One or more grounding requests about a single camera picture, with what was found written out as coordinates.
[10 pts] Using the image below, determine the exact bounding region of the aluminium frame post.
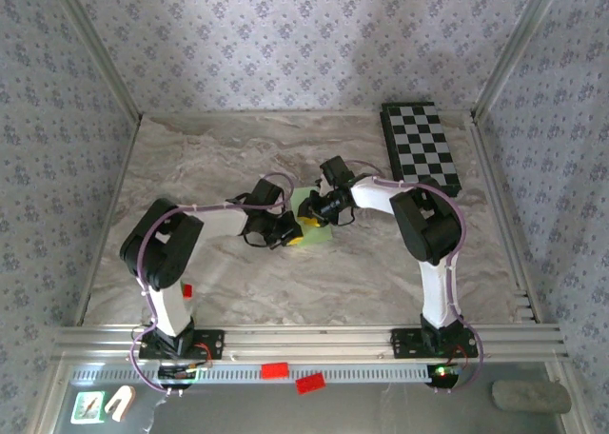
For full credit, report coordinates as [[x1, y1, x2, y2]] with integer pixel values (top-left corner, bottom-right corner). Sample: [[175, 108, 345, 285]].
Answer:
[[470, 0, 570, 124], [47, 0, 145, 121]]

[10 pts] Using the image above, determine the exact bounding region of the grey slotted cable tray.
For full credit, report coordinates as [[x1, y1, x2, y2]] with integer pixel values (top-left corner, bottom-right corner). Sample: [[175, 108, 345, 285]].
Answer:
[[70, 362, 470, 385]]

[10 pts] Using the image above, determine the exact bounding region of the grey stone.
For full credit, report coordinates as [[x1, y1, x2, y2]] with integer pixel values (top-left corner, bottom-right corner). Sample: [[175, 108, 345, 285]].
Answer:
[[491, 380, 572, 415]]

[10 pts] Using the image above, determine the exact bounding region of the light green cloth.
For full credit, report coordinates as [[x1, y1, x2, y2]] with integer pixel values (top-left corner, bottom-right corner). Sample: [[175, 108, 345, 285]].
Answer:
[[288, 186, 333, 247]]

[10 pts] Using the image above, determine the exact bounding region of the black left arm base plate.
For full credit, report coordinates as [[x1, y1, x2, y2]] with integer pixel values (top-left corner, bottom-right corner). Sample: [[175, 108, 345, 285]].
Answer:
[[138, 327, 226, 362]]

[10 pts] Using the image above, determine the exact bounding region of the aluminium mounting rail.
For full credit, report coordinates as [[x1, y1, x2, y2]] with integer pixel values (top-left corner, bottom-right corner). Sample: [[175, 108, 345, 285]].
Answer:
[[51, 324, 570, 362]]

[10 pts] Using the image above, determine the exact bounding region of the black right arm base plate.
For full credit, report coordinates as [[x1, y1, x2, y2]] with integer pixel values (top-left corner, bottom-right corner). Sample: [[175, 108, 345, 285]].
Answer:
[[389, 327, 480, 359]]

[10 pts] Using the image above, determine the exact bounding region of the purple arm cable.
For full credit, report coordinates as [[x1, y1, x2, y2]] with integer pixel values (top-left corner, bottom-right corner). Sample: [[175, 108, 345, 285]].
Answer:
[[130, 171, 299, 398], [344, 160, 485, 396]]

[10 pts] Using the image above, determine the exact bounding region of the white u-shaped wooden piece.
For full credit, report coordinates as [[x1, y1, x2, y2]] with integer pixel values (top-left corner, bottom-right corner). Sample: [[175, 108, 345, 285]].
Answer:
[[104, 385, 137, 424]]

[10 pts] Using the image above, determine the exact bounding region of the black and grey chessboard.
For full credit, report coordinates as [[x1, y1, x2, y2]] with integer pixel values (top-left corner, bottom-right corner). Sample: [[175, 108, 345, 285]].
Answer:
[[380, 101, 462, 198]]

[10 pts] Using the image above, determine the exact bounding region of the green and white sticker card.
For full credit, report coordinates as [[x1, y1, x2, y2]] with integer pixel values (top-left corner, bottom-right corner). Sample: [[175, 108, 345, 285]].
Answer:
[[69, 389, 107, 425]]

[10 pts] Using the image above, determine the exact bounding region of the aluminium side rail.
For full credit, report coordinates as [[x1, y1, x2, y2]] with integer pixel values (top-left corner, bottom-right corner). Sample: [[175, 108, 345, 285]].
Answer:
[[468, 114, 546, 325]]

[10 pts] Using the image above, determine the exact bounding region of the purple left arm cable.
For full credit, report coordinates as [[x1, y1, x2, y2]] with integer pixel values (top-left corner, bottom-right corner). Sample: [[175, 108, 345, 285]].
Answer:
[[130, 171, 299, 398]]

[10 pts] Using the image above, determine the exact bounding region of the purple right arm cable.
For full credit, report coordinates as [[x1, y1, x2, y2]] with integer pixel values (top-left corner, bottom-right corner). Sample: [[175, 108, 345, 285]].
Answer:
[[344, 160, 485, 396]]

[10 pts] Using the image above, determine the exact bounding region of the red plastic block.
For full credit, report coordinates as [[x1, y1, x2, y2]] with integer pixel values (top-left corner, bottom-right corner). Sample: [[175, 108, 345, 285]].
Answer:
[[295, 372, 327, 396], [260, 362, 290, 381]]

